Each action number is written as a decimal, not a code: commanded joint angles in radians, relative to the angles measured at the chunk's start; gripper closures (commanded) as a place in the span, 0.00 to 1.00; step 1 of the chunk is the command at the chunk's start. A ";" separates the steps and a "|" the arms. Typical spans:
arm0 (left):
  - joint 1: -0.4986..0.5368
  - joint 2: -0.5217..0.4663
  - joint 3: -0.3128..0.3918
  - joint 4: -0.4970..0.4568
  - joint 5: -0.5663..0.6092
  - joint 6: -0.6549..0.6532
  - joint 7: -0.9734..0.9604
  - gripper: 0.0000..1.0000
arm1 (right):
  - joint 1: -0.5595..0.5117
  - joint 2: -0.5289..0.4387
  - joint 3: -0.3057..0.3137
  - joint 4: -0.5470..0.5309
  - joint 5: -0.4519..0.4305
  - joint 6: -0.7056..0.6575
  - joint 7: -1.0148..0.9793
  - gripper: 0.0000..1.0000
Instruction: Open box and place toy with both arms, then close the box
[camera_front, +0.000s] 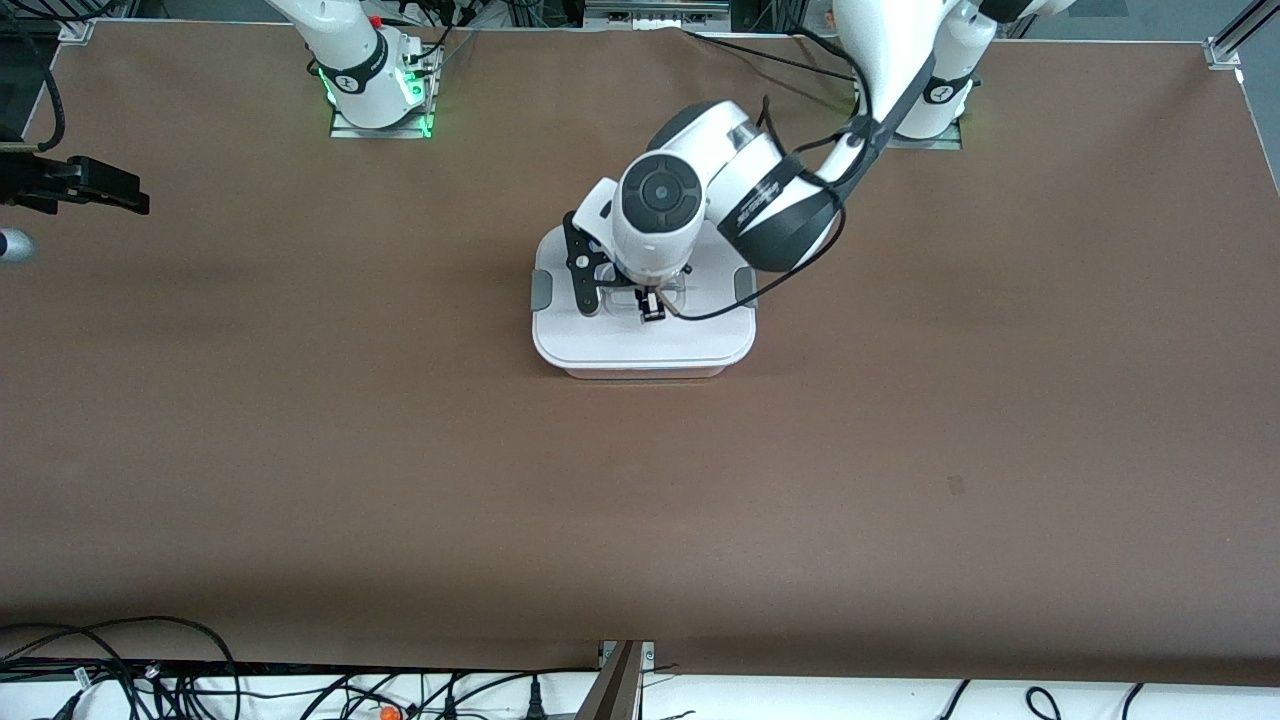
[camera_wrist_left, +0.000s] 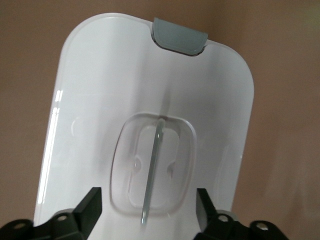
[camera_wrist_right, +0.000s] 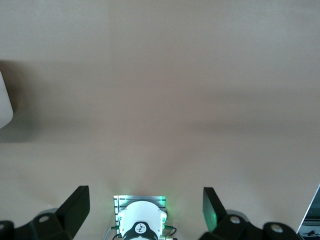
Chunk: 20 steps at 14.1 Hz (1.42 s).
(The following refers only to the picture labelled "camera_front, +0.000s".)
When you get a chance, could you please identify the white box lid grey clips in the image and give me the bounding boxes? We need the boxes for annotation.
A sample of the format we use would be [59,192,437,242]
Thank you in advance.
[531,222,758,371]

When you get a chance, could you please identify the translucent pink plastic box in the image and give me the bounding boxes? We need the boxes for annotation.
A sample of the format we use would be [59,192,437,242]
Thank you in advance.
[560,362,729,380]

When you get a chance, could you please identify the brown table cover sheet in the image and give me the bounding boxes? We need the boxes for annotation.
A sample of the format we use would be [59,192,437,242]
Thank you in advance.
[0,20,1280,687]

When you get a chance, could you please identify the grey metal device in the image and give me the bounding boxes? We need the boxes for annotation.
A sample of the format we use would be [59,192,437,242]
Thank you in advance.
[585,0,731,29]

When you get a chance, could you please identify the aluminium profile beam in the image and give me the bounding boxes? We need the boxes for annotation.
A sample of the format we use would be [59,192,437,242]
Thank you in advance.
[575,642,646,720]

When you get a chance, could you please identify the black left camera mount bracket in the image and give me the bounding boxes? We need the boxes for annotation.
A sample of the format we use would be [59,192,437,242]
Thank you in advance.
[562,208,613,319]

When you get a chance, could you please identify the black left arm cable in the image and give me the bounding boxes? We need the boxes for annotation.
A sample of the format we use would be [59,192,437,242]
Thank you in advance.
[678,28,938,323]

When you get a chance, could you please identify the aluminium frame corner profile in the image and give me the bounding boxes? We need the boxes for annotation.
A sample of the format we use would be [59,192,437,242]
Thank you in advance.
[55,0,97,44]
[1205,0,1280,71]

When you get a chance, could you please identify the long black table cable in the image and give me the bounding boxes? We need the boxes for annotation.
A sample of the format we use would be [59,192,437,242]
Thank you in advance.
[685,30,859,86]

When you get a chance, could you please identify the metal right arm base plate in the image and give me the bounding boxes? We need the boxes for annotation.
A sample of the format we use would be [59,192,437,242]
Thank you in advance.
[330,45,435,139]

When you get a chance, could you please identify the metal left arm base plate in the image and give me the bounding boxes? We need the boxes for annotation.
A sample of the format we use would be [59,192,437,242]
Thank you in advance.
[856,80,963,151]

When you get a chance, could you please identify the large looping black cable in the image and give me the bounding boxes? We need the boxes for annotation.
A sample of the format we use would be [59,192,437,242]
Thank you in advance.
[0,615,243,720]

